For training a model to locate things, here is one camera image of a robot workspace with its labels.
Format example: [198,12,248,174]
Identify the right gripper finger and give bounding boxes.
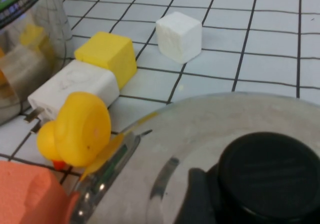
[181,167,221,224]

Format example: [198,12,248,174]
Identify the steel lid black knob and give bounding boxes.
[68,91,320,224]

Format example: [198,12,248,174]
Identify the yellow rubber duck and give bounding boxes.
[36,91,112,171]

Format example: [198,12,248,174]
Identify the white foam cube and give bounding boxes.
[155,11,203,64]

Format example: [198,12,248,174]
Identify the white black-grid table mat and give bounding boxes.
[0,0,320,184]

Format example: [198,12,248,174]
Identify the white power adapter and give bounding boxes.
[23,60,120,134]

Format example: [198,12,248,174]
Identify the orange foam block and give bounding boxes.
[0,160,81,224]

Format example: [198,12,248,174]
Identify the yellow foam cube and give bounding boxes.
[74,31,138,91]

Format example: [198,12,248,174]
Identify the stainless steel pot black handles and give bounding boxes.
[0,0,74,126]

